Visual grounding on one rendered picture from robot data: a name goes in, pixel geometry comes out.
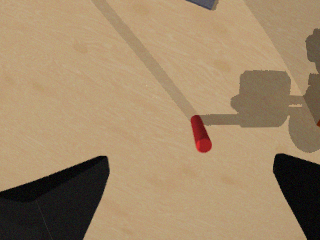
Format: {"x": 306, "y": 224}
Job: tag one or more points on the red peg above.
{"x": 203, "y": 144}

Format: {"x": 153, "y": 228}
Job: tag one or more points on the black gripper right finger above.
{"x": 299, "y": 180}

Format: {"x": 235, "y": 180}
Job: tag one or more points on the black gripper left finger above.
{"x": 58, "y": 207}

